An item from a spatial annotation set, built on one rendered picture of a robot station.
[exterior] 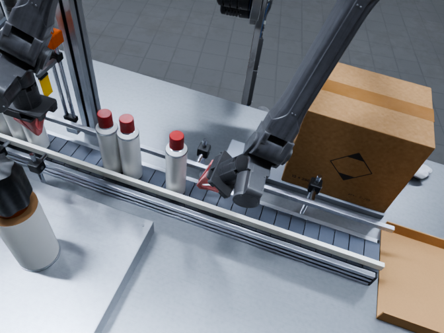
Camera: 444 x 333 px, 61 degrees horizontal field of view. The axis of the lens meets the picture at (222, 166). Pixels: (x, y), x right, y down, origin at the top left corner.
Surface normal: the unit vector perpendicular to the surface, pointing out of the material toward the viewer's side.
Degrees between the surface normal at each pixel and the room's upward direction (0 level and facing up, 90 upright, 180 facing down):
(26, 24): 72
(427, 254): 0
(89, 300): 0
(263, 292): 0
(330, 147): 90
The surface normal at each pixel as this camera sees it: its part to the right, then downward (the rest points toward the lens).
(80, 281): 0.11, -0.64
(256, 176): 0.37, -0.39
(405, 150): -0.32, 0.70
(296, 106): 0.02, 0.50
